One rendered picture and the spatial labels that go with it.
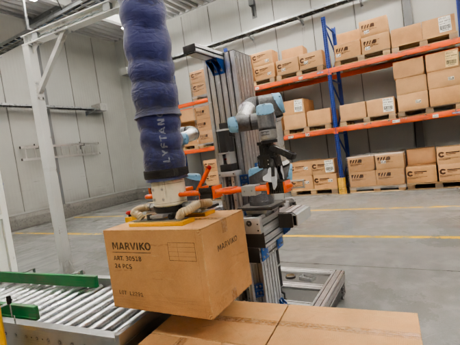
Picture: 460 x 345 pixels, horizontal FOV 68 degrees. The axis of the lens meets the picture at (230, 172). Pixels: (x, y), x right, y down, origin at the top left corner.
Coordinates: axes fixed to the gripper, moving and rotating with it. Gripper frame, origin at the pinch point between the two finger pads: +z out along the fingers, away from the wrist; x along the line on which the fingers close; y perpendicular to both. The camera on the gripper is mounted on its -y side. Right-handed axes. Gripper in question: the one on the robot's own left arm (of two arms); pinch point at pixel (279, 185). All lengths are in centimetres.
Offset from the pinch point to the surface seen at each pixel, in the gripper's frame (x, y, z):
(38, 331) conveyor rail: 35, 133, 63
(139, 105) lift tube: 12, 61, -46
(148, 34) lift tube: 8, 51, -78
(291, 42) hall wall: -844, 231, -318
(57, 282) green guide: -17, 193, 60
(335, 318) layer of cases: -18, -12, 66
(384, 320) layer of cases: -21, -32, 66
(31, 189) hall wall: -462, 951, -5
